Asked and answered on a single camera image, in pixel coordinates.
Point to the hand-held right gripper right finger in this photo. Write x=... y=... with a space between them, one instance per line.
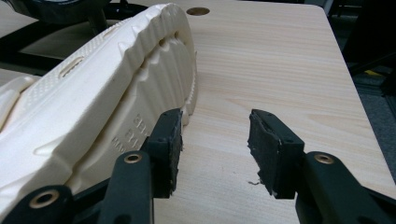
x=274 y=152

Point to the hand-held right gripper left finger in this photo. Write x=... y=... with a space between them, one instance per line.
x=165 y=149

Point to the cream foam slipper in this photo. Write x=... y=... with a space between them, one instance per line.
x=93 y=102
x=12 y=93

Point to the red wavy tray lid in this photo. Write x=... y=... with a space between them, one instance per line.
x=9 y=51

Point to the black metal stand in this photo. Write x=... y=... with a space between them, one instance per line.
x=370 y=34

